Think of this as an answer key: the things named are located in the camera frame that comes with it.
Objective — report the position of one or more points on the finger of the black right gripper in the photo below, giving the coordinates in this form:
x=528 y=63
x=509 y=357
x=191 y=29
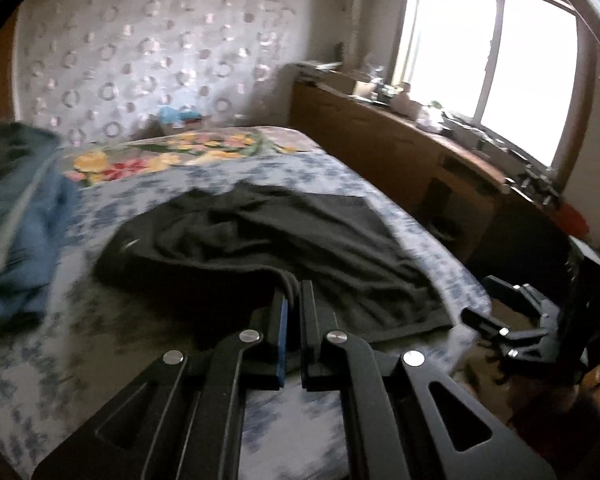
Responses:
x=492 y=330
x=523 y=299

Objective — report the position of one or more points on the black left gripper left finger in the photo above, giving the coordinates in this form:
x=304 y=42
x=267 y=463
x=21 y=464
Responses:
x=182 y=416

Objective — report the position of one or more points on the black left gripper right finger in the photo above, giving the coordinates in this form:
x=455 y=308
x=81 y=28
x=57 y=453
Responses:
x=403 y=417

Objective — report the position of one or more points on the black pants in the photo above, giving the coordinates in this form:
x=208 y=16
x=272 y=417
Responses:
x=215 y=258

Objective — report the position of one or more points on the wooden sideboard cabinet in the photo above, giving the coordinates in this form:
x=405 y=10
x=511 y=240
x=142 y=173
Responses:
x=463 y=201

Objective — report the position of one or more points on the clutter on cabinet top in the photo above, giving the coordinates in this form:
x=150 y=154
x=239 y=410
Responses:
x=430 y=110

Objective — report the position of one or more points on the colourful floral blanket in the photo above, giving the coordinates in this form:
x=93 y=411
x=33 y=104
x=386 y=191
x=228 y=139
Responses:
x=191 y=148

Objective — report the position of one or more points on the blue denim jeans pile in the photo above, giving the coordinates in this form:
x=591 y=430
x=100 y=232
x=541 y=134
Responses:
x=36 y=203

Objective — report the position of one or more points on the blue item in box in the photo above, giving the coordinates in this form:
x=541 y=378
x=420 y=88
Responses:
x=171 y=119

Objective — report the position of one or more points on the circle patterned curtain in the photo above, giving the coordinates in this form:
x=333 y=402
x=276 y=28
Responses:
x=102 y=71

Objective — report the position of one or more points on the window with white frame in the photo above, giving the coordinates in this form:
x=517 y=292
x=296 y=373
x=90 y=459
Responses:
x=515 y=72

